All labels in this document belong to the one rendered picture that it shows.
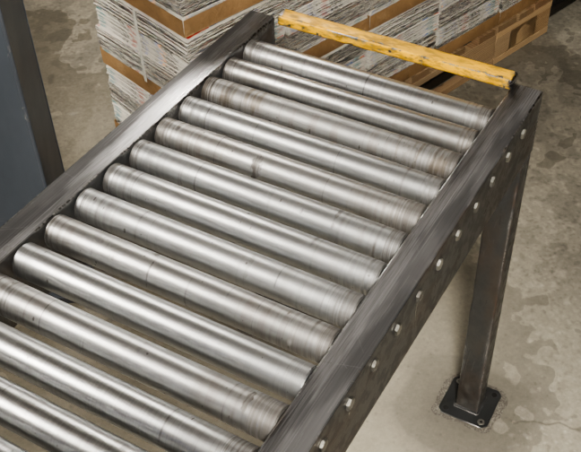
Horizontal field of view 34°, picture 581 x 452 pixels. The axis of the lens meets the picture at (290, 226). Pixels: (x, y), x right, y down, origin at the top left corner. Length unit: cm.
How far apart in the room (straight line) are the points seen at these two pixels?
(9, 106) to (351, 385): 115
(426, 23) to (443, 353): 98
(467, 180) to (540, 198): 124
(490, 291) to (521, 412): 39
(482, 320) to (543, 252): 62
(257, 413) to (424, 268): 31
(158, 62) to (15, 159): 39
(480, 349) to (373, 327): 79
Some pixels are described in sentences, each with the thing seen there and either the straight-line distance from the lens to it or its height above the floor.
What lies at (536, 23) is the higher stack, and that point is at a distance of 322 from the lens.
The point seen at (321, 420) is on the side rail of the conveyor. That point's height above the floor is 80.
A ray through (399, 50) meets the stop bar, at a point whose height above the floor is 82.
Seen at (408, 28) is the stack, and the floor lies 32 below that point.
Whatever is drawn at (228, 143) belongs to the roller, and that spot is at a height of 80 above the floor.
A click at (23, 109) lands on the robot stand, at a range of 203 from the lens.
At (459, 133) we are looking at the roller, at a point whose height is 80.
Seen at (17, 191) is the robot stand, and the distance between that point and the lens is 218.
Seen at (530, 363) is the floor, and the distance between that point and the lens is 220.
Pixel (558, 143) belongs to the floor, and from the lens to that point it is 281.
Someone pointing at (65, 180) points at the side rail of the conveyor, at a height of 80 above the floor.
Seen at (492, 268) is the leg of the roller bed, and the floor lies 44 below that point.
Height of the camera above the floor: 167
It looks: 43 degrees down
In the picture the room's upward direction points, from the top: 2 degrees counter-clockwise
